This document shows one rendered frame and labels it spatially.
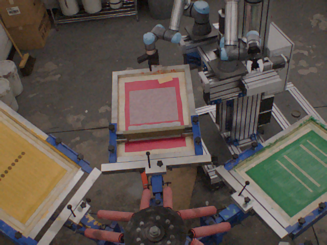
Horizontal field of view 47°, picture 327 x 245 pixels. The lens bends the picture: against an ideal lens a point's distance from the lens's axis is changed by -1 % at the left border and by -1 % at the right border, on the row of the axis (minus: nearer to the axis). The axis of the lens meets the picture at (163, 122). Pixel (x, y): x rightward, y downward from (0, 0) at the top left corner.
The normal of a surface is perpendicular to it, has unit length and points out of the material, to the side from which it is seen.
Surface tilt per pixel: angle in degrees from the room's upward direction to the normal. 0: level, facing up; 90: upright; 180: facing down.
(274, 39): 0
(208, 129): 0
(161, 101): 9
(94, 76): 0
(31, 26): 83
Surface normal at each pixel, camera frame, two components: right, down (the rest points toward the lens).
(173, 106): -0.07, -0.56
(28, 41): 0.02, 0.73
